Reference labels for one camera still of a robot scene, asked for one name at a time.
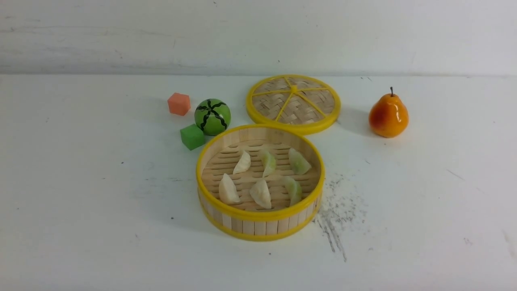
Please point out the orange cube block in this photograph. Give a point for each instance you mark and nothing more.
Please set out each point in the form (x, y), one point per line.
(179, 104)

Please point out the green toy watermelon ball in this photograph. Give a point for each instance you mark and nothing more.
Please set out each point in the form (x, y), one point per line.
(212, 116)

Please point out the white dumpling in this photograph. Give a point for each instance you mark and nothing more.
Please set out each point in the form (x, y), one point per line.
(228, 193)
(244, 163)

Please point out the cream dumpling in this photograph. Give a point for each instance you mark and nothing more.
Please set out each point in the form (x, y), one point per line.
(260, 194)

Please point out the pale green dumpling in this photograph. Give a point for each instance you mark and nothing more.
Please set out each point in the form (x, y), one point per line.
(298, 163)

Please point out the orange toy pear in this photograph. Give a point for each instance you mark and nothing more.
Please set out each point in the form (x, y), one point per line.
(389, 117)

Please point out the green-tinted dumpling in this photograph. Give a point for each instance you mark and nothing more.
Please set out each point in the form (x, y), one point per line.
(294, 190)

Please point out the pale yellow-green dumpling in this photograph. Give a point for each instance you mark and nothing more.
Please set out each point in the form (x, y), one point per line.
(268, 161)

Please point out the green cube block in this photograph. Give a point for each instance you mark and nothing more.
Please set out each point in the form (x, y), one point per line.
(192, 137)

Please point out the bamboo steamer tray yellow rims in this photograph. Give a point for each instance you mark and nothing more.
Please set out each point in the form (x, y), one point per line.
(247, 220)

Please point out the bamboo steamer lid yellow rim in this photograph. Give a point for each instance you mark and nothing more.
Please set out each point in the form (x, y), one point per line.
(294, 102)

